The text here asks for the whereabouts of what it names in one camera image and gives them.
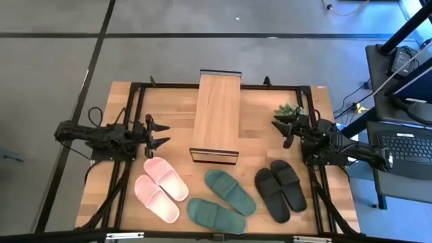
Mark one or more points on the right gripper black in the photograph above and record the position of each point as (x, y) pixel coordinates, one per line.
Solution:
(300, 126)

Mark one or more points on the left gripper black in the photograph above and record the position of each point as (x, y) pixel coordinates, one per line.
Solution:
(148, 141)

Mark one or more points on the pink slide sandal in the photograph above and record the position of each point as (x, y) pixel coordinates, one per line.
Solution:
(165, 179)
(155, 199)

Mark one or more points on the black slide sandal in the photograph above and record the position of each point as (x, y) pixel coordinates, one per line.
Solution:
(271, 195)
(290, 185)

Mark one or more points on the green slide sandal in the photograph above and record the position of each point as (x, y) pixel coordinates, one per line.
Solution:
(229, 192)
(216, 216)

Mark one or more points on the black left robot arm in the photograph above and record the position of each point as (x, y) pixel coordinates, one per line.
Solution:
(94, 135)

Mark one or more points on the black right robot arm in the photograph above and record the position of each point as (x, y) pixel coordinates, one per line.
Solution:
(354, 148)

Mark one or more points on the potted green plant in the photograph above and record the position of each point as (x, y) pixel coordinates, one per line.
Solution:
(287, 109)

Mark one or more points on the black diagonal pole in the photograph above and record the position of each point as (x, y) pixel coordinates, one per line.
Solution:
(357, 125)
(405, 28)

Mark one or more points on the yellow tag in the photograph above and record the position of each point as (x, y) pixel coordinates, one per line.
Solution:
(360, 108)

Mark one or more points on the dark grey side desk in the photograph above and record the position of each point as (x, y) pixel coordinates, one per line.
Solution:
(378, 101)

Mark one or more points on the white thin rod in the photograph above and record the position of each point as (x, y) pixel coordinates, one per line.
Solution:
(401, 69)

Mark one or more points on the black laptop keyboard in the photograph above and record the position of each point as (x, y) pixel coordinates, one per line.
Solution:
(411, 152)

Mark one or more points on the black power adapter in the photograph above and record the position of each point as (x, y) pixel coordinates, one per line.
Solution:
(401, 60)

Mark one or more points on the black monitor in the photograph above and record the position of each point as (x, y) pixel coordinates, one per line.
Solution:
(418, 87)

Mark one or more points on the black metal table frame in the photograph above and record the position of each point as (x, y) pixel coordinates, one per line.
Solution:
(168, 86)

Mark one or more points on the wooden shelf with black frame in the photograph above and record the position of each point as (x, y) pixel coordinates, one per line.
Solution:
(216, 114)

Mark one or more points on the silver metal bracket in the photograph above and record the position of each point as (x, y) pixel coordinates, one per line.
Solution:
(312, 239)
(125, 235)

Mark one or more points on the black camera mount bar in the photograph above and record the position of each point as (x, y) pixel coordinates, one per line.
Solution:
(50, 236)

